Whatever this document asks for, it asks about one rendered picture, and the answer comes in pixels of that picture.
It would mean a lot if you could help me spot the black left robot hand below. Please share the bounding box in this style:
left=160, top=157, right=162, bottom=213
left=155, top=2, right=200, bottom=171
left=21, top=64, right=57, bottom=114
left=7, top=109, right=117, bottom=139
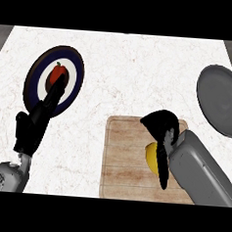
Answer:
left=12, top=70, right=68, bottom=161

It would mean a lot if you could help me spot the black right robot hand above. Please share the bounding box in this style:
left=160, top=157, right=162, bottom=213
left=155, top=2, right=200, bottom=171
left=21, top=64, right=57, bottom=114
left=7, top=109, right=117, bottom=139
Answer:
left=134, top=107, right=182, bottom=192

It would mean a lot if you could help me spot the yellow lemon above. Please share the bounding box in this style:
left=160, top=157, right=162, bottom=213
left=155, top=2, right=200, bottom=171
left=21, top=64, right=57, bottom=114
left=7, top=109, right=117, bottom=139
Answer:
left=143, top=141, right=162, bottom=178

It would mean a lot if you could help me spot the wooden cutting board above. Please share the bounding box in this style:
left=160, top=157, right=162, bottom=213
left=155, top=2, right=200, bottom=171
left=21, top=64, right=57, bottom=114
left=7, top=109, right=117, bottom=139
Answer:
left=99, top=114, right=200, bottom=206

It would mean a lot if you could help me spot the grey pan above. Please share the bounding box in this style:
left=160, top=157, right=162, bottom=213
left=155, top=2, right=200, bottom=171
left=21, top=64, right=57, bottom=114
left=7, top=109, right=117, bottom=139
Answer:
left=192, top=63, right=232, bottom=139

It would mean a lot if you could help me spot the blue and white plate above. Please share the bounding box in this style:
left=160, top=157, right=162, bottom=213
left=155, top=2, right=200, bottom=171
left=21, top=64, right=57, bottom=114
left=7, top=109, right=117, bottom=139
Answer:
left=21, top=42, right=87, bottom=120

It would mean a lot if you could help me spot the red bell pepper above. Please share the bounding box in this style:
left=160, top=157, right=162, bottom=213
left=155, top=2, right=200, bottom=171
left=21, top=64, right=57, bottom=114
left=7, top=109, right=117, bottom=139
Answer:
left=49, top=61, right=70, bottom=87

